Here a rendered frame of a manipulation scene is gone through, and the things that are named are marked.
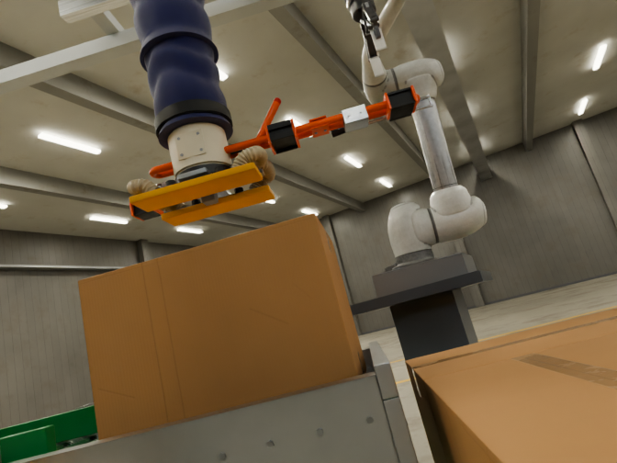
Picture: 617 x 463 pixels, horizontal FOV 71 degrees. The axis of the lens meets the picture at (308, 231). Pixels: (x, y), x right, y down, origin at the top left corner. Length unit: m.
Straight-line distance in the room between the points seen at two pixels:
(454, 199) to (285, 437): 1.24
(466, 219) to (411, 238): 0.23
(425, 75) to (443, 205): 0.53
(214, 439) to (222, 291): 0.32
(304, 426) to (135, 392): 0.44
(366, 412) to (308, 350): 0.21
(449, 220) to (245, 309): 1.05
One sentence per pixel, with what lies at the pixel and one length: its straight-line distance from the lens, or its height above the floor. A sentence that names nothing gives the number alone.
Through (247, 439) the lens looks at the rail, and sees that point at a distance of 0.85.
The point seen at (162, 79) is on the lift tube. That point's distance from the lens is 1.37.
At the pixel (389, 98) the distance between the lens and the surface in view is 1.29.
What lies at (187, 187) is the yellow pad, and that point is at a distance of 1.15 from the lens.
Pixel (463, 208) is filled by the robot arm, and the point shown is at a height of 1.01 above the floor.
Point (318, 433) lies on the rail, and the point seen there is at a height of 0.52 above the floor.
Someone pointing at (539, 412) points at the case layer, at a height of 0.54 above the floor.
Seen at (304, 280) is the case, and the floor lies 0.80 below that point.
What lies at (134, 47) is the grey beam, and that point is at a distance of 3.86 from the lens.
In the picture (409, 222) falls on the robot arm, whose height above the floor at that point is 1.01.
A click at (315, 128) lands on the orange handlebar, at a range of 1.25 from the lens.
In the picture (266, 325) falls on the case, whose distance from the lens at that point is 0.98.
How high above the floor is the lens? 0.70
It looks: 13 degrees up
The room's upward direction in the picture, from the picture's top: 15 degrees counter-clockwise
